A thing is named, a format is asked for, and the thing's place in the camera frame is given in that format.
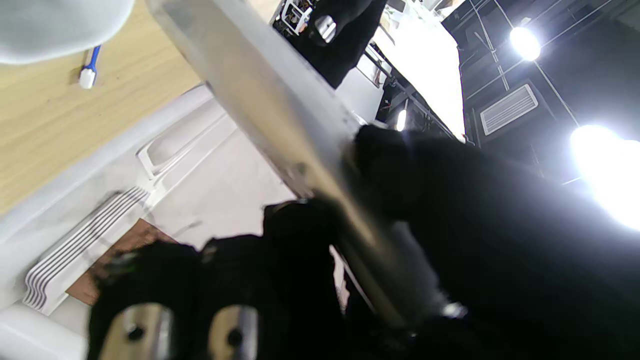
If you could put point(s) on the small studio tube lamp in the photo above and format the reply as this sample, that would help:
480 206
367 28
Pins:
400 120

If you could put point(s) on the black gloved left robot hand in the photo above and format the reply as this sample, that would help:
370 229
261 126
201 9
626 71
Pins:
345 45

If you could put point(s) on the blue toothbrush white bristles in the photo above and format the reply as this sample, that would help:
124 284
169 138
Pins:
89 72

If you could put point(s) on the silver toothpaste tube white cap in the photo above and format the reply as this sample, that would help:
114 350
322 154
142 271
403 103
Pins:
280 105

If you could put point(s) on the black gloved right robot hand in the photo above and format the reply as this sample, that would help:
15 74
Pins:
500 260

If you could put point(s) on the large glaring ceiling light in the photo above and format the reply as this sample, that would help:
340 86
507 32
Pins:
610 175

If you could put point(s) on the white ceiling air vent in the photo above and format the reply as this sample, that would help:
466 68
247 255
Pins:
507 109

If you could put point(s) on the white divided toothbrush holder cup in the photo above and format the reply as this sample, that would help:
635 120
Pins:
55 27

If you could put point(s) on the round ceiling spotlight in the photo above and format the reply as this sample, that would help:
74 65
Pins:
525 43

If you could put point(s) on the bright white light panel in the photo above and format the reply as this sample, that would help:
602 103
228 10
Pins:
425 65

